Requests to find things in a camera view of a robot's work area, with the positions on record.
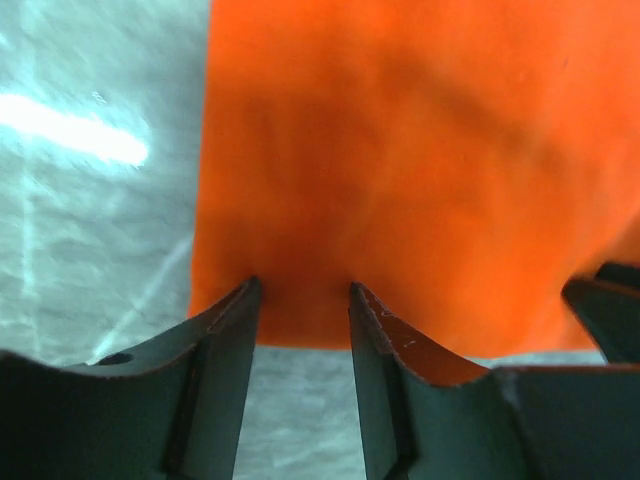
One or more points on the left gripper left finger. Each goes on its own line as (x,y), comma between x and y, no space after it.
(168,408)

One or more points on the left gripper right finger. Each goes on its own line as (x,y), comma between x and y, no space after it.
(427,413)

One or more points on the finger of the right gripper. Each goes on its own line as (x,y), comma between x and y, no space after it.
(607,306)

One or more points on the orange t shirt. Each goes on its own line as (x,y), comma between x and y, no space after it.
(462,159)

